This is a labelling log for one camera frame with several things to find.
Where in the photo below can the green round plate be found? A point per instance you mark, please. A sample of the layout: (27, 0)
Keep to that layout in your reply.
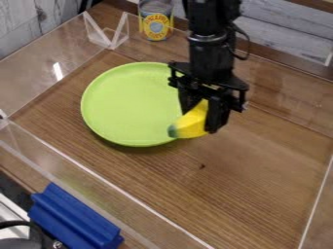
(129, 105)

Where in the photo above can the blue plastic clamp block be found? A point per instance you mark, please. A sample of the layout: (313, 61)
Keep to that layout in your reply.
(71, 221)

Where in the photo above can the clear acrylic enclosure wall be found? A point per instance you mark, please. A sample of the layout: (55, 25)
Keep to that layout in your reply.
(249, 188)

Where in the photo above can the yellow labelled tin can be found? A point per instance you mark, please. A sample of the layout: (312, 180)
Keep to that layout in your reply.
(156, 19)

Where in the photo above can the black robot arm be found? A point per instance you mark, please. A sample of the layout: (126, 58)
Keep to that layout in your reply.
(212, 18)

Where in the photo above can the yellow toy banana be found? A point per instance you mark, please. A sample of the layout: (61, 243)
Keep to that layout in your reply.
(190, 125)

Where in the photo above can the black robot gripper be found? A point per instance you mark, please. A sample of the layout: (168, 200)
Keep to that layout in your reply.
(206, 78)

